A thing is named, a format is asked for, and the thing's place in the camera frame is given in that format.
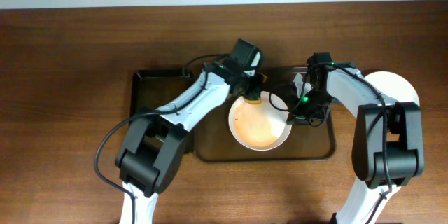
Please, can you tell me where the white plate ketchup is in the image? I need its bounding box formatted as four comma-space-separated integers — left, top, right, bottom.
365, 71, 420, 106
228, 91, 292, 151

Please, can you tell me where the small black water tray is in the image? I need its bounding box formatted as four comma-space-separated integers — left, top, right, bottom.
129, 69, 195, 154

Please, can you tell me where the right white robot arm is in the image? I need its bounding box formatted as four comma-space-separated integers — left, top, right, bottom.
287, 52, 424, 224

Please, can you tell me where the white plate ketchup front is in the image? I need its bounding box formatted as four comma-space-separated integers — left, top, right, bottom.
365, 71, 420, 106

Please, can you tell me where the white plate ketchup back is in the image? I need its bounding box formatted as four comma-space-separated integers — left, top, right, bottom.
228, 91, 292, 151

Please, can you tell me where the yellow green sponge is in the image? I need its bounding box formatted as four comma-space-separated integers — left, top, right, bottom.
244, 73, 269, 105

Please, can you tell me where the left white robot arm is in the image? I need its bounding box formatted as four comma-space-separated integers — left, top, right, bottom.
115, 39, 266, 223

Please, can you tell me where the large brown serving tray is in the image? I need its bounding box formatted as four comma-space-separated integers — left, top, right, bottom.
193, 66, 337, 163

